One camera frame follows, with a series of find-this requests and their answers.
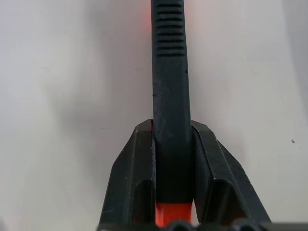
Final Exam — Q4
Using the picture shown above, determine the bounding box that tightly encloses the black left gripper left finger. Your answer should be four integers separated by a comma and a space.
96, 119, 157, 228

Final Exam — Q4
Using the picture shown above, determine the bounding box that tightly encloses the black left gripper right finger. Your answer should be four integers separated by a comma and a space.
191, 119, 272, 226

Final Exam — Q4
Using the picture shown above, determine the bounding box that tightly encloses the black orange utility knife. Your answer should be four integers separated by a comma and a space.
144, 0, 196, 228

